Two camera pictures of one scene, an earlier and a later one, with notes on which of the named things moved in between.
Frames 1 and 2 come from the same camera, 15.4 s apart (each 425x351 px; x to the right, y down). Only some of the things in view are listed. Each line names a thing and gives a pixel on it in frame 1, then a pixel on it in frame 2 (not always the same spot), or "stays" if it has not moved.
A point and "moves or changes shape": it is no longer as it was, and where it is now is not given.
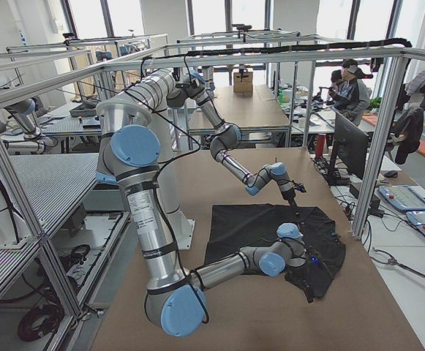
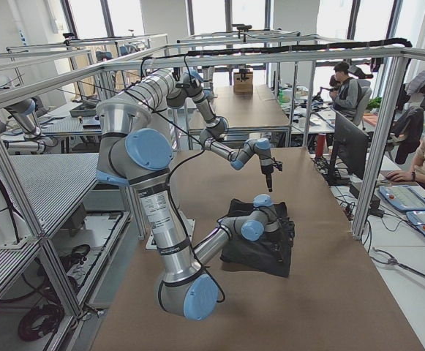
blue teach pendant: x=404 y=197 stays
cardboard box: x=243 y=84 stays
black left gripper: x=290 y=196 to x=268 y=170
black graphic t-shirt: x=233 y=227 moves or changes shape
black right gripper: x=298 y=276 to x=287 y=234
